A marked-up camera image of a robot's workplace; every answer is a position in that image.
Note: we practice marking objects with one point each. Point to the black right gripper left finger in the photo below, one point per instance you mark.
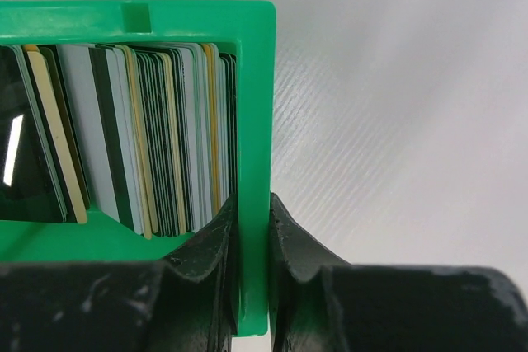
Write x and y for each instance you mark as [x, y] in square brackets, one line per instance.
[184, 301]

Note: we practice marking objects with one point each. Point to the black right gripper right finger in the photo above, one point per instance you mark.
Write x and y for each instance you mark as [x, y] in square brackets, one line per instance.
[320, 302]

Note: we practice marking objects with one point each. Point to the green plastic card bin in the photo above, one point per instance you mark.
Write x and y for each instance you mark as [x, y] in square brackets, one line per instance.
[245, 28]

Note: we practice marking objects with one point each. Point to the stack of cards in bin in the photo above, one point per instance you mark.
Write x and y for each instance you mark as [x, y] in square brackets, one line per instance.
[145, 133]

